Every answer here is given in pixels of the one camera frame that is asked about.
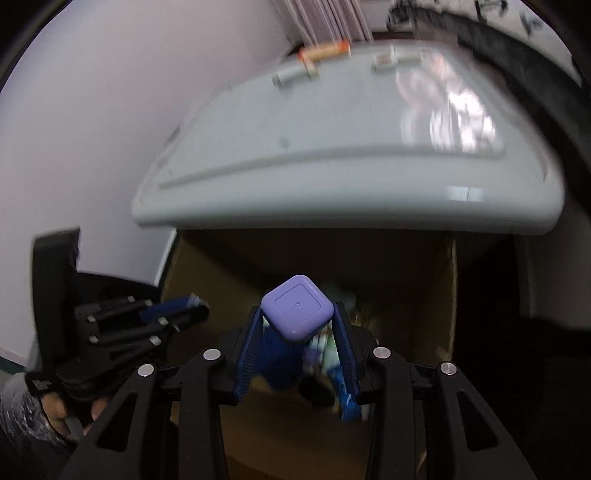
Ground purple square plastic cap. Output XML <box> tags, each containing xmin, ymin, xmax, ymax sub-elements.
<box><xmin>260</xmin><ymin>275</ymin><xmax>335</xmax><ymax>342</ymax></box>

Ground brown cardboard trash box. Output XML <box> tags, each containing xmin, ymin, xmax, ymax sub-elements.
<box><xmin>163</xmin><ymin>229</ymin><xmax>457</xmax><ymax>479</ymax></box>

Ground person's hand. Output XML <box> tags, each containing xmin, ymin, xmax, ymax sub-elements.
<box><xmin>41</xmin><ymin>392</ymin><xmax>109</xmax><ymax>441</ymax></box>

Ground cream orange lip balm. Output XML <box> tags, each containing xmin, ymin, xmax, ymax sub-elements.
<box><xmin>301</xmin><ymin>59</ymin><xmax>318</xmax><ymax>78</ymax></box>

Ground grey table top lid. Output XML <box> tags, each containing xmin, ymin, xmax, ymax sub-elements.
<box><xmin>132</xmin><ymin>41</ymin><xmax>566</xmax><ymax>234</ymax></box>

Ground orange cream flat box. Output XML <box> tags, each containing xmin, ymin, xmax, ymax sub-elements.
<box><xmin>297</xmin><ymin>40</ymin><xmax>351</xmax><ymax>63</ymax></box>

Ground pink patterned curtain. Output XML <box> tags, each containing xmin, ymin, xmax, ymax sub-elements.
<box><xmin>270</xmin><ymin>0</ymin><xmax>374</xmax><ymax>45</ymax></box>

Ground black white logo blanket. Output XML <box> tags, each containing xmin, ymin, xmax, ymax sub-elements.
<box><xmin>388</xmin><ymin>1</ymin><xmax>590</xmax><ymax>174</ymax></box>

